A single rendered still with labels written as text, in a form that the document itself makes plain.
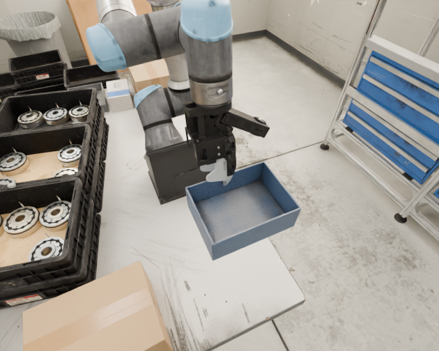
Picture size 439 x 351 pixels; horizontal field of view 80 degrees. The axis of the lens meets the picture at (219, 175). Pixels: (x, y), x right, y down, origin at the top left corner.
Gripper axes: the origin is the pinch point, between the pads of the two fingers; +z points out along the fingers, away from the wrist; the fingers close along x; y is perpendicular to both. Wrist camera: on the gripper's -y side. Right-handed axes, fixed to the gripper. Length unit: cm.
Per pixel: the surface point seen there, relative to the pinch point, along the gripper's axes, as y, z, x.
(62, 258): 43.3, 18.5, -8.5
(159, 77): -5, 13, -109
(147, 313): 26.4, 27.7, 9.3
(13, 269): 55, 18, -10
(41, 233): 54, 26, -28
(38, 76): 78, 34, -217
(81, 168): 37, 14, -41
